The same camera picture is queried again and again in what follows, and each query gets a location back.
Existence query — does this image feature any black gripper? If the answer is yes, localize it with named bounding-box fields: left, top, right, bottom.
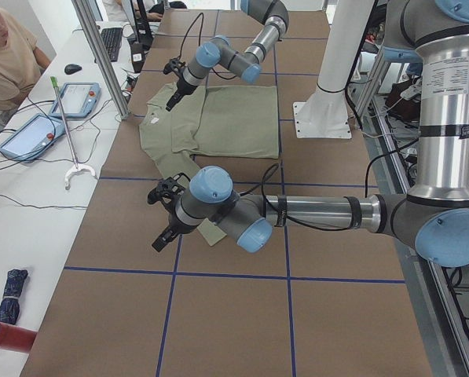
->
left=152, top=211, right=191, bottom=252
left=166, top=78, right=195, bottom=112

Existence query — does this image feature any olive green t-shirt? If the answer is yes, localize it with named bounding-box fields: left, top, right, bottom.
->
left=139, top=83, right=279, bottom=253

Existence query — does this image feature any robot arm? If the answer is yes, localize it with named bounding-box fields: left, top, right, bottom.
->
left=163, top=1, right=289, bottom=111
left=148, top=1, right=469, bottom=267

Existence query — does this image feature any black power adapter box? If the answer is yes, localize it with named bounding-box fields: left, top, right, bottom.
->
left=130, top=42, right=145, bottom=73

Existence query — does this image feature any black keyboard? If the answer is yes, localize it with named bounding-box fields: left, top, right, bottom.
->
left=100, top=27, right=123, bottom=62

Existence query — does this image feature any far blue teach pendant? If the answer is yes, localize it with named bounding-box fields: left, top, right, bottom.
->
left=56, top=82, right=101, bottom=119

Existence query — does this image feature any blue teach pendant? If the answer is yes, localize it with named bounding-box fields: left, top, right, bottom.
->
left=56, top=82, right=101, bottom=119
left=0, top=114, right=64, bottom=161

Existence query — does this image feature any black computer mouse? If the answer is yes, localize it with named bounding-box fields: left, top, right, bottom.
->
left=64, top=64, right=82, bottom=75

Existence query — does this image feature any reacher grabber stick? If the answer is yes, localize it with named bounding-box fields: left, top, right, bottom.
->
left=50, top=76, right=96, bottom=190

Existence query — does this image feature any near blue teach pendant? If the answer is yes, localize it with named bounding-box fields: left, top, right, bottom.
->
left=0, top=114, right=64, bottom=161

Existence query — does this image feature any person in beige shirt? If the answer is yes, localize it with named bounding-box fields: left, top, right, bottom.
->
left=0, top=8, right=51, bottom=112

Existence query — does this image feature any folded dark plaid umbrella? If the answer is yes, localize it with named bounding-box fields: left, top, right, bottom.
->
left=0, top=269, right=28, bottom=325

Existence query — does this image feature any brown paper table mat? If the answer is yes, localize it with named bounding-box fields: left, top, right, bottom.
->
left=22, top=10, right=432, bottom=376

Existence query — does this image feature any red cylindrical tube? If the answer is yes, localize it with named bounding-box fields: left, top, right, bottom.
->
left=0, top=322, right=37, bottom=353

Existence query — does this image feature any brown bag on floor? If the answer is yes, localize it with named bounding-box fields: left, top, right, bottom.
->
left=385, top=78, right=422, bottom=122

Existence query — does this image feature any aluminium frame post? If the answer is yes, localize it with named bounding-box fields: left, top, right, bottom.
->
left=71, top=0, right=130, bottom=120

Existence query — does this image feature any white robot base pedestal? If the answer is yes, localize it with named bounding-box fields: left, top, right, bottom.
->
left=294, top=0, right=376, bottom=139

